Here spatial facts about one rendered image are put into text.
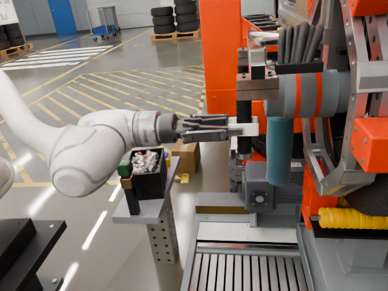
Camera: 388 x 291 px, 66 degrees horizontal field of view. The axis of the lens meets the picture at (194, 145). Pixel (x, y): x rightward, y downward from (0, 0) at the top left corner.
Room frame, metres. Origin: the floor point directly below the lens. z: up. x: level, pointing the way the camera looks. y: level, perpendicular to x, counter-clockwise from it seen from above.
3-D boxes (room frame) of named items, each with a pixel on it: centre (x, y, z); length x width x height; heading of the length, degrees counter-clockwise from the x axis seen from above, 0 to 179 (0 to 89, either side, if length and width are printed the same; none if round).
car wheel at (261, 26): (5.71, -1.46, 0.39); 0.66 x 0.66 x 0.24
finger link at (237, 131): (0.62, -0.09, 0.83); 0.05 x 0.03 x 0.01; 79
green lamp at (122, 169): (0.84, 0.23, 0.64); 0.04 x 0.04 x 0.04; 79
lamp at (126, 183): (0.84, 0.23, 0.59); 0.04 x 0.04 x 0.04; 79
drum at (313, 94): (0.79, -0.32, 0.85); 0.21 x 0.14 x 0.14; 79
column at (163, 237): (1.06, 0.19, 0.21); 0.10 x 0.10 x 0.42; 79
